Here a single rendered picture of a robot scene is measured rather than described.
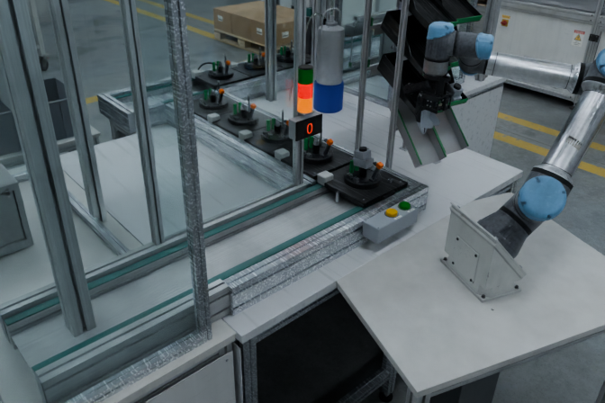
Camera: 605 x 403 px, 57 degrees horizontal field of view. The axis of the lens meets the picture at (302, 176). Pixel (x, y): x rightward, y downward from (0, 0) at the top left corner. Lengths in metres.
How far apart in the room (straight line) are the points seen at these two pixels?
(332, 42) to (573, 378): 1.92
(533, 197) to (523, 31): 4.58
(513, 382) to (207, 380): 1.57
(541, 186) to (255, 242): 0.88
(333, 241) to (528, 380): 1.34
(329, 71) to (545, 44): 3.49
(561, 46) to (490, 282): 4.43
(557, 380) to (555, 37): 3.83
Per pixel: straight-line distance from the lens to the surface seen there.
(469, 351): 1.62
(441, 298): 1.76
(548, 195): 1.63
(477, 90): 3.55
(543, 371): 2.90
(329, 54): 2.86
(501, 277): 1.77
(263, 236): 1.86
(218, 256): 1.78
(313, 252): 1.76
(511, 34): 6.19
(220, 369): 1.65
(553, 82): 1.89
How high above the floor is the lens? 1.98
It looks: 29 degrees down
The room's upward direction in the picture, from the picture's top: 1 degrees clockwise
